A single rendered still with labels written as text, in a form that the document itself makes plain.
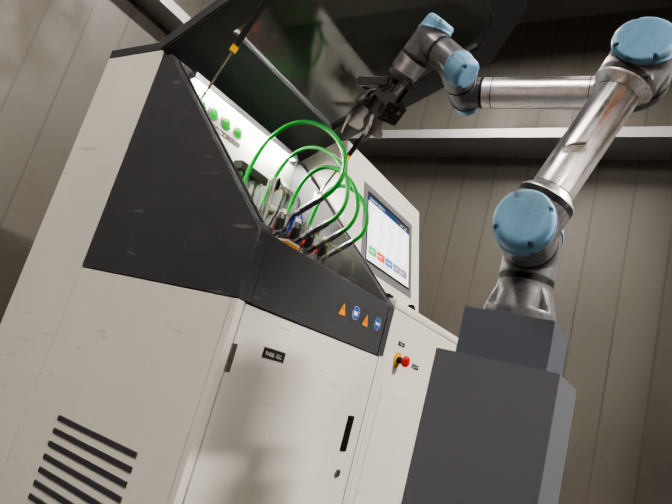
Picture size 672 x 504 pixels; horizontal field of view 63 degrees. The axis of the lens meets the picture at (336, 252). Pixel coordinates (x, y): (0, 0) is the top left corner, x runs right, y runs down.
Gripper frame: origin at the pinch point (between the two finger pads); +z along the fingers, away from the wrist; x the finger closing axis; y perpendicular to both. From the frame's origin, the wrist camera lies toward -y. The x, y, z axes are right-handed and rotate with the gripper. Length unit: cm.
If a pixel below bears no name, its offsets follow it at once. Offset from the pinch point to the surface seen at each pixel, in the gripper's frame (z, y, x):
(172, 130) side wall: 26.4, -21.2, -34.5
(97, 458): 74, 44, -49
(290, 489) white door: 69, 62, -7
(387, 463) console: 79, 57, 45
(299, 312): 34, 35, -14
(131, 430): 64, 44, -46
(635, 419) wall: 54, 72, 201
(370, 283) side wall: 39, 15, 31
